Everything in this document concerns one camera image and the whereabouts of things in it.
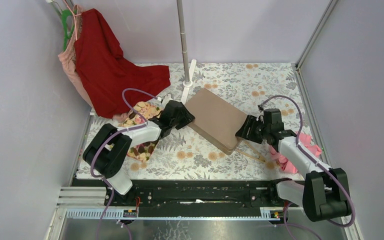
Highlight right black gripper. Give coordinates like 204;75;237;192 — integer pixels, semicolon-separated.
234;115;270;145

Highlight floral yellow tray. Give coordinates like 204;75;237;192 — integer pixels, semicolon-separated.
117;101;162;163

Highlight gold box lid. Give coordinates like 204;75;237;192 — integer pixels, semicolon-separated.
185;88;247;133

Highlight beige wooden tongs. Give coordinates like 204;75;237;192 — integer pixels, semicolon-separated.
235;140;267;163

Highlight gold chocolate box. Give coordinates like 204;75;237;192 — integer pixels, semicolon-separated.
189;122;242;156

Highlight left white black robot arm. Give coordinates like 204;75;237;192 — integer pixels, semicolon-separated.
82;100;195;206

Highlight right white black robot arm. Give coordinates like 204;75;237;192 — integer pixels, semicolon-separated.
235;108;356;225

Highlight white pole base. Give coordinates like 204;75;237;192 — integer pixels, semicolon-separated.
180;59;197;104

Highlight metal pole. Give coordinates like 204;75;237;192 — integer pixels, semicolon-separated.
176;0;189;69

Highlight pink cloth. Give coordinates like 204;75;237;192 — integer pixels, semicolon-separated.
269;133;322;177

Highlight red garment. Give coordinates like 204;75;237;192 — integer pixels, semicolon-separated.
74;8;171;119

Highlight pink garment on hanger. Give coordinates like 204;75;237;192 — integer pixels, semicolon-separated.
57;4;94;109

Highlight green hanger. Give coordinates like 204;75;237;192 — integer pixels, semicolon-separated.
61;9;75;52

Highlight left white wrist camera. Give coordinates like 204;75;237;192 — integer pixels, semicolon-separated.
157;93;173;108

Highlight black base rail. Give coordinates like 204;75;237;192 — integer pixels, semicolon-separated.
71;178;301;213

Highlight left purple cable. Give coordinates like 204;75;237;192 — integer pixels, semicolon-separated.
89;88;160;240

